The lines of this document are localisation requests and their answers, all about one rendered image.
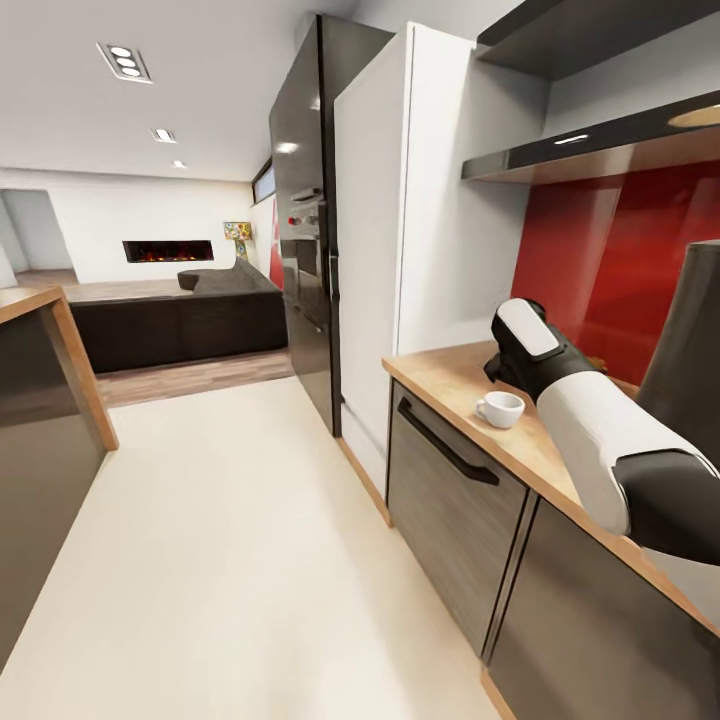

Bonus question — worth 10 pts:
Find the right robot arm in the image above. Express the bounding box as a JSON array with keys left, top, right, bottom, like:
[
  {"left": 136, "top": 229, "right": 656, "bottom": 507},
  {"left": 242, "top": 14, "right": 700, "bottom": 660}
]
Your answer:
[{"left": 484, "top": 299, "right": 720, "bottom": 632}]

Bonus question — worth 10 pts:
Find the bottle of coffee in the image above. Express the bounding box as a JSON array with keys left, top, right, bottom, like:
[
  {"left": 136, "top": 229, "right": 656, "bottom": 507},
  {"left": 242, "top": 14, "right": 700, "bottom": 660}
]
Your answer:
[{"left": 586, "top": 355, "right": 609, "bottom": 377}]

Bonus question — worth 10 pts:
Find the coffee cup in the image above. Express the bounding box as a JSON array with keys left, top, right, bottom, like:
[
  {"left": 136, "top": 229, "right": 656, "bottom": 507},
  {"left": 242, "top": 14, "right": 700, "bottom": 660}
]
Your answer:
[{"left": 475, "top": 392, "right": 524, "bottom": 429}]

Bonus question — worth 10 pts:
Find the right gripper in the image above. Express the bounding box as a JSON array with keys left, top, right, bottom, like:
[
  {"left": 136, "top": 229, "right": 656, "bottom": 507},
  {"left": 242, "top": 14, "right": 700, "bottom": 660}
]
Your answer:
[{"left": 484, "top": 353, "right": 526, "bottom": 391}]

